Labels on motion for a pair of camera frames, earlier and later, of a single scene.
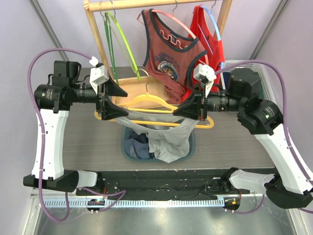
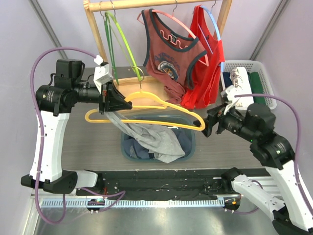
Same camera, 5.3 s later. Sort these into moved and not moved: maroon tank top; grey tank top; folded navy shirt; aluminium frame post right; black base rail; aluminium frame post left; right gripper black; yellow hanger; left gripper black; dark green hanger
Moved: yellow hanger; right gripper black; grey tank top; left gripper black
Not moved: black base rail; folded navy shirt; maroon tank top; aluminium frame post right; dark green hanger; aluminium frame post left
